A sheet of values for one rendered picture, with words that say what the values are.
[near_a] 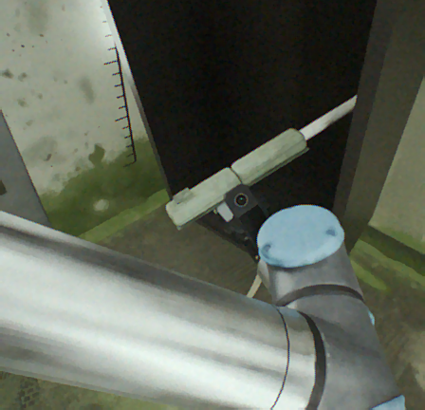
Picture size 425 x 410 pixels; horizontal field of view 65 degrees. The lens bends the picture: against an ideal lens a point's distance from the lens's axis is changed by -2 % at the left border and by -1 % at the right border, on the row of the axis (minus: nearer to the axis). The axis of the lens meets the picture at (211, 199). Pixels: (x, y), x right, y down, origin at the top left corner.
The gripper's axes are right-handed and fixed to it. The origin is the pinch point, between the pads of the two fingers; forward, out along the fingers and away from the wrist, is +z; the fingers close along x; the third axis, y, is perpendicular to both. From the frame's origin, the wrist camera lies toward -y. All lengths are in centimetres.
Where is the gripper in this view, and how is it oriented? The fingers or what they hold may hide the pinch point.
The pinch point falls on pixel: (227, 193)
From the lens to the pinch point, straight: 69.8
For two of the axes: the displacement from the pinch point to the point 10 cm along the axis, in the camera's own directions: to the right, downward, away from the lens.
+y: 4.3, 6.8, 6.0
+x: 8.3, -5.6, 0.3
